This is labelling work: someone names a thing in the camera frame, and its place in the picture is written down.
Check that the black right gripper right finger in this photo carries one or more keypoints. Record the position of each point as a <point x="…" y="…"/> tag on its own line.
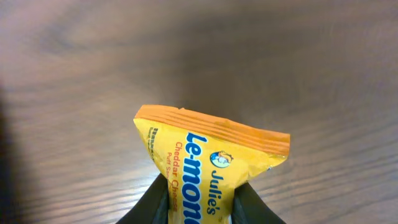
<point x="249" y="208"/>

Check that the small yellow snack packet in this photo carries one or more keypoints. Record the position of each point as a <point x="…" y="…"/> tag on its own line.
<point x="204" y="158"/>

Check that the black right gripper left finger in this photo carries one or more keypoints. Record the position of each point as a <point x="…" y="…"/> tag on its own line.
<point x="152" y="207"/>

